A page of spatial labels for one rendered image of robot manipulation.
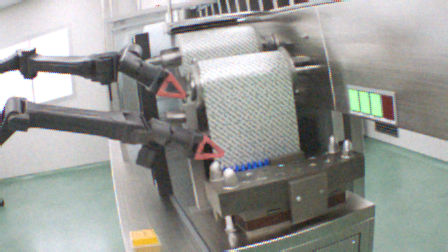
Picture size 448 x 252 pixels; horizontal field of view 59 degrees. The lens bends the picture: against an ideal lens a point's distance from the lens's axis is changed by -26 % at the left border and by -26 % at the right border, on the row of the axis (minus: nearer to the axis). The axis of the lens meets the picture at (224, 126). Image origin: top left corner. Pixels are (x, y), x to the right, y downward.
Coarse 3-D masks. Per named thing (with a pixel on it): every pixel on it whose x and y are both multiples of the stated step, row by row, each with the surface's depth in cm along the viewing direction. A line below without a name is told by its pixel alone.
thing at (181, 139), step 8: (176, 128) 129; (168, 136) 128; (176, 136) 128; (184, 136) 129; (192, 136) 128; (168, 144) 128; (176, 144) 129; (184, 144) 129; (192, 144) 127; (184, 152) 130; (192, 152) 127
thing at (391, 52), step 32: (352, 0) 104; (384, 0) 89; (416, 0) 76; (288, 32) 152; (320, 32) 128; (352, 32) 109; (384, 32) 93; (416, 32) 80; (320, 64) 134; (352, 64) 114; (384, 64) 97; (416, 64) 83; (320, 96) 139; (416, 96) 86; (416, 128) 88
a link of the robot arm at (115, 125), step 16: (32, 112) 105; (48, 112) 108; (64, 112) 111; (80, 112) 115; (96, 112) 118; (112, 112) 122; (128, 112) 125; (16, 128) 101; (48, 128) 110; (64, 128) 112; (80, 128) 115; (96, 128) 117; (112, 128) 119; (128, 128) 121; (144, 128) 123
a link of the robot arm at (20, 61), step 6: (12, 54) 142; (18, 54) 140; (0, 60) 140; (6, 60) 139; (12, 60) 140; (18, 60) 147; (24, 60) 138; (0, 66) 138; (6, 66) 139; (12, 66) 141; (18, 66) 143; (24, 66) 139; (0, 72) 138; (24, 72) 140
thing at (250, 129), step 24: (264, 96) 135; (288, 96) 136; (216, 120) 133; (240, 120) 134; (264, 120) 136; (288, 120) 137; (216, 144) 133; (240, 144) 135; (264, 144) 136; (288, 144) 138; (240, 168) 136
